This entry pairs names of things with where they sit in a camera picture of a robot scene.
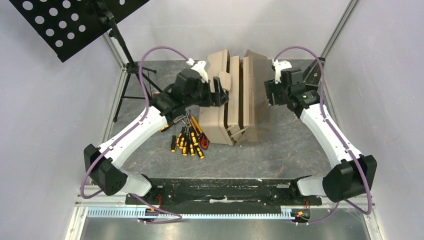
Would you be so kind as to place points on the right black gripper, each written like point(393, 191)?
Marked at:
point(269, 93)

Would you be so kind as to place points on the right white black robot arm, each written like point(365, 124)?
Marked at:
point(352, 173)

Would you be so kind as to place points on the aluminium frame rail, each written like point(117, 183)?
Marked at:
point(79, 215)

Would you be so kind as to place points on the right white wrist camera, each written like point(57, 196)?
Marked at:
point(279, 66)

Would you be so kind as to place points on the beige plastic tool box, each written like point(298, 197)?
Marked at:
point(246, 116)

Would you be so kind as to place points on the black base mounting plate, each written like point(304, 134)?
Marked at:
point(225, 195)

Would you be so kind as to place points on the red black utility knife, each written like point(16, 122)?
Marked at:
point(203, 141)

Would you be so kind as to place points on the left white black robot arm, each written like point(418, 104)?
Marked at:
point(104, 163)

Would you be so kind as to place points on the black metronome clear cover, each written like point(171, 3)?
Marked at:
point(312, 75)

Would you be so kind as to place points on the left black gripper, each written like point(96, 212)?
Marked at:
point(220, 97)

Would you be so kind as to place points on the black perforated music stand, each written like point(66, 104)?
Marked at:
point(68, 26)

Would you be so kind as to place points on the screwdriver yellow black far left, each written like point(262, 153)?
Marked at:
point(173, 145)

